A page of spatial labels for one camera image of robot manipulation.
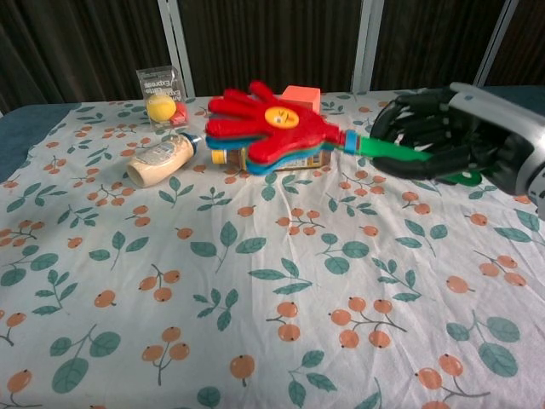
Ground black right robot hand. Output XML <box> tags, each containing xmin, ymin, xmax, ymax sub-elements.
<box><xmin>369</xmin><ymin>82</ymin><xmax>545</xmax><ymax>198</ymax></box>

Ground red hand clapper toy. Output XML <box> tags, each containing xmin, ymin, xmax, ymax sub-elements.
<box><xmin>205</xmin><ymin>80</ymin><xmax>484</xmax><ymax>187</ymax></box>

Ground yellow label tea bottle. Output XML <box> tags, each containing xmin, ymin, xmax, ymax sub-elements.
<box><xmin>211</xmin><ymin>146</ymin><xmax>332</xmax><ymax>171</ymax></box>

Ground orange foam cube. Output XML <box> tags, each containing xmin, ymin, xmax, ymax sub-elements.
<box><xmin>281</xmin><ymin>84</ymin><xmax>322</xmax><ymax>115</ymax></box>

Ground dark pleated curtain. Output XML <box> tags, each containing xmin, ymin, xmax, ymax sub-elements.
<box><xmin>0</xmin><ymin>0</ymin><xmax>545</xmax><ymax>114</ymax></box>

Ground fruit and leaf print tablecloth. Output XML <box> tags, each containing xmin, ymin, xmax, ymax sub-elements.
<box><xmin>0</xmin><ymin>87</ymin><xmax>545</xmax><ymax>409</ymax></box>

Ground clear plastic box with balls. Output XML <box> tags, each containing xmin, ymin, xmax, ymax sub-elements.
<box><xmin>135</xmin><ymin>65</ymin><xmax>191</xmax><ymax>132</ymax></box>

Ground cream squeeze sauce bottle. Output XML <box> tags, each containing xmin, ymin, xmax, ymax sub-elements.
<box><xmin>125</xmin><ymin>132</ymin><xmax>203</xmax><ymax>188</ymax></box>

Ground white window frame post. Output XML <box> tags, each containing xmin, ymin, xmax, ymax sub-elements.
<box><xmin>351</xmin><ymin>0</ymin><xmax>386</xmax><ymax>93</ymax></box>
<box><xmin>473</xmin><ymin>0</ymin><xmax>524</xmax><ymax>88</ymax></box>
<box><xmin>156</xmin><ymin>0</ymin><xmax>196</xmax><ymax>99</ymax></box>

